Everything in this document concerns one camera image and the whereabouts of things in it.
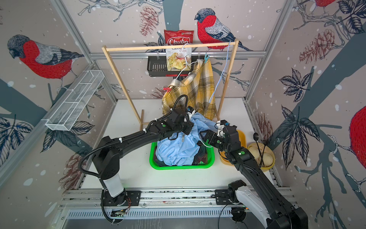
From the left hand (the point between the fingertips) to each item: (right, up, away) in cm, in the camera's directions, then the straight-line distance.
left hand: (195, 121), depth 82 cm
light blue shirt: (-8, -15, -6) cm, 18 cm away
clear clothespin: (-7, -9, -4) cm, 12 cm away
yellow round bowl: (+41, -20, +1) cm, 46 cm away
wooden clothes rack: (-40, 0, +21) cm, 45 cm away
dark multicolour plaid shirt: (+3, -23, +1) cm, 23 cm away
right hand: (+4, -7, -5) cm, 9 cm away
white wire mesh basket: (-67, +8, -7) cm, 68 cm away
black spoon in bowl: (+39, -10, +6) cm, 40 cm away
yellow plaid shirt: (0, +21, +4) cm, 21 cm away
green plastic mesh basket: (+8, -23, -5) cm, 25 cm away
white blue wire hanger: (+24, +34, +32) cm, 53 cm away
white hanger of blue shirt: (+8, -12, -13) cm, 19 cm away
